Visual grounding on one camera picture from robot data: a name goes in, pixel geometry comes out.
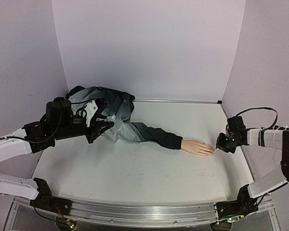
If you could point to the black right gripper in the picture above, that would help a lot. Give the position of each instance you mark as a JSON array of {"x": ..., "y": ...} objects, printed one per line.
[{"x": 222, "y": 145}]

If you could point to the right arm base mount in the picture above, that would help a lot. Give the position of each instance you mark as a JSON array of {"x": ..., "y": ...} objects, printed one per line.
[{"x": 242, "y": 206}]

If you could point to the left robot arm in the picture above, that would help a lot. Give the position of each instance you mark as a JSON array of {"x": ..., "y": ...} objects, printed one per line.
[{"x": 62, "y": 120}]

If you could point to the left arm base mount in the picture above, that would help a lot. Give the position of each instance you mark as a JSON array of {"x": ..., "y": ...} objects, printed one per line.
[{"x": 46, "y": 201}]

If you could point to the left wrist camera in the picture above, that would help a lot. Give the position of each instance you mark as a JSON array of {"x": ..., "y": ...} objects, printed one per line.
[{"x": 93, "y": 108}]

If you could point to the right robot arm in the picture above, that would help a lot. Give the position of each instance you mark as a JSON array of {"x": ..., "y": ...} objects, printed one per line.
[{"x": 274, "y": 137}]

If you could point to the mannequin hand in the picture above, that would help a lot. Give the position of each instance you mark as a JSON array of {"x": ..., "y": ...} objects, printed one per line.
[{"x": 196, "y": 148}]

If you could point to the grey and black jacket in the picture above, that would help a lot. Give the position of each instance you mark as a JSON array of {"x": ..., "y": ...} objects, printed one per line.
[{"x": 121, "y": 105}]

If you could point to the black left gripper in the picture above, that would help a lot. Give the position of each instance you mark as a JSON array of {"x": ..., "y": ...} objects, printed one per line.
[{"x": 97, "y": 126}]

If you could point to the aluminium front rail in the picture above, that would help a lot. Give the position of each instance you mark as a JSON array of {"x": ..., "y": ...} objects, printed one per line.
[{"x": 146, "y": 216}]

